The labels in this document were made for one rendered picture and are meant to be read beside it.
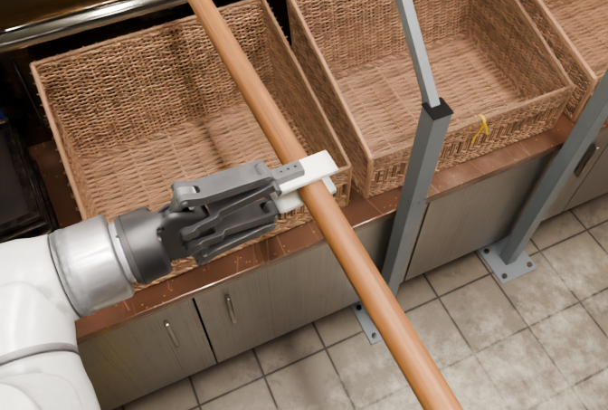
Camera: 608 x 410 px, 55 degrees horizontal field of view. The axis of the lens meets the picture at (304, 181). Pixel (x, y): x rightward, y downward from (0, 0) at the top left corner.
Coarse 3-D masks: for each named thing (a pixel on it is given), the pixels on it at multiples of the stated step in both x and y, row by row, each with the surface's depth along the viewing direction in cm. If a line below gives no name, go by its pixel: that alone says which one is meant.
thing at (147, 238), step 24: (120, 216) 58; (144, 216) 57; (168, 216) 56; (192, 216) 58; (120, 240) 56; (144, 240) 56; (168, 240) 59; (192, 240) 60; (144, 264) 56; (168, 264) 57
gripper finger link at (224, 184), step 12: (240, 168) 58; (252, 168) 58; (192, 180) 57; (204, 180) 57; (216, 180) 57; (228, 180) 57; (240, 180) 57; (252, 180) 58; (264, 180) 58; (204, 192) 56; (216, 192) 56; (228, 192) 57; (240, 192) 58; (180, 204) 55; (192, 204) 56; (204, 204) 57
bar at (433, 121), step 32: (128, 0) 86; (160, 0) 87; (0, 32) 82; (32, 32) 82; (64, 32) 84; (416, 32) 101; (416, 64) 103; (576, 128) 138; (416, 160) 114; (576, 160) 146; (416, 192) 121; (544, 192) 158; (416, 224) 134; (512, 256) 185
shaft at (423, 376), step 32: (192, 0) 81; (224, 32) 76; (224, 64) 75; (256, 96) 69; (288, 128) 67; (288, 160) 64; (320, 192) 61; (320, 224) 60; (352, 256) 57; (384, 288) 55; (384, 320) 53; (416, 352) 51; (416, 384) 50
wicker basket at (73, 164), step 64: (256, 0) 137; (64, 64) 127; (128, 64) 133; (192, 64) 140; (256, 64) 147; (64, 128) 136; (128, 128) 143; (192, 128) 148; (256, 128) 148; (320, 128) 132; (128, 192) 137
